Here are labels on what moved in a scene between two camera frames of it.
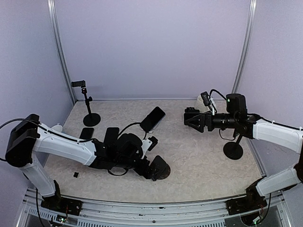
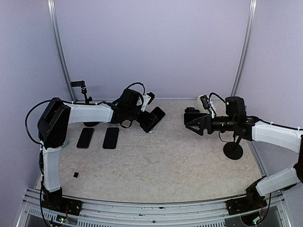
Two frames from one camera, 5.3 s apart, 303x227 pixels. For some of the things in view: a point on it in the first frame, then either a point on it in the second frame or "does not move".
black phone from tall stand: [87, 133] does not move
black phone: [111, 136] does not move
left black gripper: [142, 171] -> [151, 120]
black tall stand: [91, 119] does not move
